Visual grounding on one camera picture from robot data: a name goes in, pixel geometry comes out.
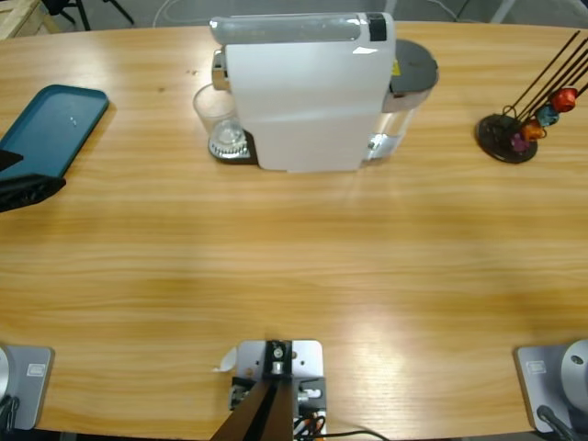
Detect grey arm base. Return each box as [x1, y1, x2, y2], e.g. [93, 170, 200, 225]
[0, 345, 54, 431]
[513, 338, 588, 433]

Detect orange coffee capsule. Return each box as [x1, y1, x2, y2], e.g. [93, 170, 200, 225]
[521, 119, 546, 143]

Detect clear water tank dark lid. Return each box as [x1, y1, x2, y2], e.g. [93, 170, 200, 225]
[365, 39, 440, 163]

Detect dark camera post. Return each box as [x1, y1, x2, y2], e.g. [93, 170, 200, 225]
[210, 339, 295, 441]

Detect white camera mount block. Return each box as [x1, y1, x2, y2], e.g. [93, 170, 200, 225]
[228, 339, 328, 441]

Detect white floor cable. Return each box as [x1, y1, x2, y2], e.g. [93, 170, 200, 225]
[153, 0, 231, 27]
[431, 0, 460, 22]

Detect wooden crate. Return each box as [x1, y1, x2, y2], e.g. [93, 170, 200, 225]
[0, 0, 61, 41]

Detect teal coffee capsule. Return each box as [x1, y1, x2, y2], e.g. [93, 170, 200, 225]
[535, 104, 560, 129]

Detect black chair legs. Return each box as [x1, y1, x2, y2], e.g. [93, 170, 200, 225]
[43, 0, 137, 32]

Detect teal plastic tray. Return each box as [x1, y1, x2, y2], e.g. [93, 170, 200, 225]
[0, 85, 110, 179]

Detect white capsule coffee machine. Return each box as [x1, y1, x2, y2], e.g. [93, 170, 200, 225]
[210, 12, 397, 175]

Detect black mount cable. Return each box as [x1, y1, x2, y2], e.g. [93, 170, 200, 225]
[321, 429, 394, 441]

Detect black arm base cable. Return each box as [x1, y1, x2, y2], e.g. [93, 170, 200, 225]
[0, 395, 20, 433]
[536, 404, 575, 441]

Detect grey metal post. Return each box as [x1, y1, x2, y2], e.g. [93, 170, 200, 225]
[491, 0, 518, 24]

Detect black capsule holder with rods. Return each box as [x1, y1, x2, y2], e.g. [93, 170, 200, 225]
[475, 29, 588, 164]

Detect chrome drip tray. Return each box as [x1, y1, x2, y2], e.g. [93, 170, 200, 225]
[209, 132, 254, 162]

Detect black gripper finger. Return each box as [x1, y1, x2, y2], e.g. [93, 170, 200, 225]
[0, 173, 68, 213]
[0, 149, 24, 172]

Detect clear drinking glass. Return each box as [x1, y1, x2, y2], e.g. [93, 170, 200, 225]
[191, 84, 247, 158]

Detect red coffee capsule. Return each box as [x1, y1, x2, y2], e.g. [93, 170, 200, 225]
[549, 87, 578, 114]

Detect white tape tab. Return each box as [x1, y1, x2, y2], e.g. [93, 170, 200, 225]
[211, 346, 239, 373]

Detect orange and white wire bundle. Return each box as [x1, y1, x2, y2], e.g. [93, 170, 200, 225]
[293, 410, 328, 440]

